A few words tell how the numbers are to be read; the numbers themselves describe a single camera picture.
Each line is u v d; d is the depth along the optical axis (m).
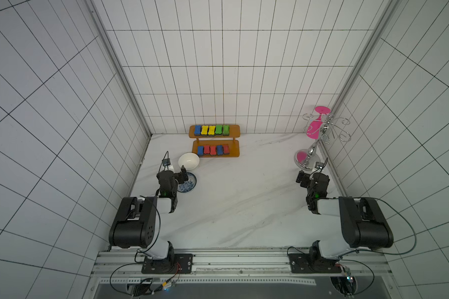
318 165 0.81
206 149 1.10
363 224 0.46
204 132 1.00
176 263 0.71
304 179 0.86
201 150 1.09
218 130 1.00
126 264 0.64
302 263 0.73
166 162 0.78
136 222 0.46
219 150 1.08
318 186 0.71
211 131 1.00
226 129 1.00
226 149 1.10
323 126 0.86
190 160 1.03
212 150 1.07
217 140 1.15
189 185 0.95
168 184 0.70
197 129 1.01
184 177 0.87
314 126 1.00
